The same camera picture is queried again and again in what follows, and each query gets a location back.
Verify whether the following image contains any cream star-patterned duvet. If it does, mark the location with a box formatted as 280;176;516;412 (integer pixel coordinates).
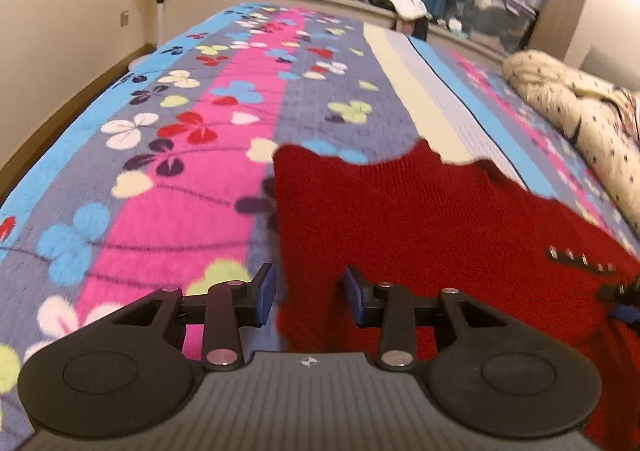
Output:
502;50;639;231

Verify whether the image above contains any red knitted sweater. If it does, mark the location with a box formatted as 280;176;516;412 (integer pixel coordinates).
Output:
273;140;639;450

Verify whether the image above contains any colourful floral bed blanket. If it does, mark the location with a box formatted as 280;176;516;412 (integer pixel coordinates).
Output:
1;4;639;450

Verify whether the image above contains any white clothes pile on sill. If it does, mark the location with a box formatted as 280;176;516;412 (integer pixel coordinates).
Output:
370;0;432;41

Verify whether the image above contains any clear plastic storage bin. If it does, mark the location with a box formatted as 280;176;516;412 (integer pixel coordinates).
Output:
444;0;537;55

